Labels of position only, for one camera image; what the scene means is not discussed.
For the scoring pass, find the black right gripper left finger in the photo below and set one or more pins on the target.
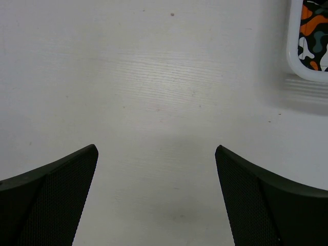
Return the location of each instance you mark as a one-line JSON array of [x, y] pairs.
[[44, 206]]

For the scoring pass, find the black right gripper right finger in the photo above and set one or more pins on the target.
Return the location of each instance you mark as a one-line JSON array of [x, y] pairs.
[[264, 208]]

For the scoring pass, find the orange black camouflage shorts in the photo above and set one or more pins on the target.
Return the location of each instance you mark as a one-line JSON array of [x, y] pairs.
[[312, 42]]

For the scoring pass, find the white plastic mesh basket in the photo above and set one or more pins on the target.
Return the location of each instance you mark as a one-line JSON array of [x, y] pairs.
[[291, 45]]

